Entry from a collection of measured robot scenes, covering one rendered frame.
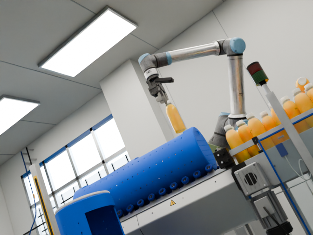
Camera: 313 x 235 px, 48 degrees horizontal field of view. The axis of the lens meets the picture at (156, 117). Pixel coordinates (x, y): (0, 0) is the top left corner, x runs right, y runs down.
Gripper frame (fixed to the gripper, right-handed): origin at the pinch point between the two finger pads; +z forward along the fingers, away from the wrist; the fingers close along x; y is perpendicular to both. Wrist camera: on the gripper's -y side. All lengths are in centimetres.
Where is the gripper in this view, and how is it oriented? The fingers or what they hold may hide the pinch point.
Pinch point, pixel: (167, 102)
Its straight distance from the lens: 222.0
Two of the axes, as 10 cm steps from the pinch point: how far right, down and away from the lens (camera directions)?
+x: -4.0, -1.7, -9.0
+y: -8.4, 4.7, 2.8
